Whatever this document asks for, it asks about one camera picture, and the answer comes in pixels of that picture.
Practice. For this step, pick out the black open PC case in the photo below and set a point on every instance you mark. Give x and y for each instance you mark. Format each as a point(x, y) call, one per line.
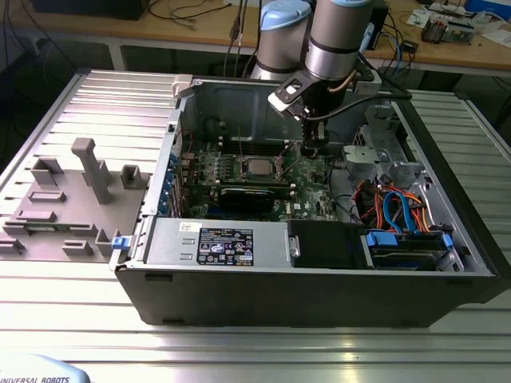
point(279, 295)

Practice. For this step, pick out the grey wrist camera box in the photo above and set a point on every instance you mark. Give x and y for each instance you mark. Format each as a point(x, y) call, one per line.
point(367, 85)

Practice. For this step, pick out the white labelled box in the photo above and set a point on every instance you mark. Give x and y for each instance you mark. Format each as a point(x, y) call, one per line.
point(368, 77)

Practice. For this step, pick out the grey parts rack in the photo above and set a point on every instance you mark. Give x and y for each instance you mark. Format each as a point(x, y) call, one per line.
point(72, 223)

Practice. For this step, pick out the beige case latch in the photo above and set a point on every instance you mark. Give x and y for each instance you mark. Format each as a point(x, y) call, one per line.
point(181, 85)

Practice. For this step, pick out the black graphics card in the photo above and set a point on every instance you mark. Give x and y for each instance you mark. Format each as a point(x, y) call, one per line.
point(247, 199)

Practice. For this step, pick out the wooden desk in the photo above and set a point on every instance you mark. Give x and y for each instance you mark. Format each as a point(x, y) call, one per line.
point(179, 24)

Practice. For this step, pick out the small black box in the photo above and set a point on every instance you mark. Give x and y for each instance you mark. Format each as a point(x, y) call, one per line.
point(409, 46)

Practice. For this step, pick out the silver metal drive cage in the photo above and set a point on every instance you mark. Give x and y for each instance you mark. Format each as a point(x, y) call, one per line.
point(415, 175)

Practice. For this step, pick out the hard disk in blue carrier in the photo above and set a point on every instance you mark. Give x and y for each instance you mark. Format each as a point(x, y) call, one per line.
point(383, 239)

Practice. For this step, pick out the CPU socket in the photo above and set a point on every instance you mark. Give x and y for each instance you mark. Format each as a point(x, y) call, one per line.
point(240, 169)

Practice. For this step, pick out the black computer tower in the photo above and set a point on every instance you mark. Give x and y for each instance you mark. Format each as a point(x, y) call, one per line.
point(382, 24)

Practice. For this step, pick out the blue case latch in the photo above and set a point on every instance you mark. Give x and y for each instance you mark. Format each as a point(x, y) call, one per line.
point(121, 243)

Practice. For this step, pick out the green motherboard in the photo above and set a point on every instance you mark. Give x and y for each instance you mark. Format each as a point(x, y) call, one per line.
point(311, 191)

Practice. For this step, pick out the copper finned cooler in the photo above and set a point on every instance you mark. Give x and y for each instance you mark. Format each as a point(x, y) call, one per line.
point(432, 31)

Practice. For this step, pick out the grey electronic device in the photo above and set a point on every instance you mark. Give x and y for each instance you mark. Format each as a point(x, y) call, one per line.
point(459, 32)

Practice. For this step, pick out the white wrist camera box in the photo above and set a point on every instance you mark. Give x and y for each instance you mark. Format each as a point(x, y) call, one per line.
point(285, 93)

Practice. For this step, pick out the blue cardboard box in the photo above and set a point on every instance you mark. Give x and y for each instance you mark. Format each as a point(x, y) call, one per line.
point(487, 5)

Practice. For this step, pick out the silver power supply unit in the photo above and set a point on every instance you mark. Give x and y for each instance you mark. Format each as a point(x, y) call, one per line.
point(171, 243)

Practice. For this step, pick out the large black box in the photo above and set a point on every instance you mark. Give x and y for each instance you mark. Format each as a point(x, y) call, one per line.
point(88, 8)

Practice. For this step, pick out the silver CPU plate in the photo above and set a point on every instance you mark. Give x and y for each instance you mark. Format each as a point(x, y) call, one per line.
point(259, 167)

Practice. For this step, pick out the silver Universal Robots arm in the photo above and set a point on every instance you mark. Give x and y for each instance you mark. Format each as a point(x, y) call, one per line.
point(331, 48)

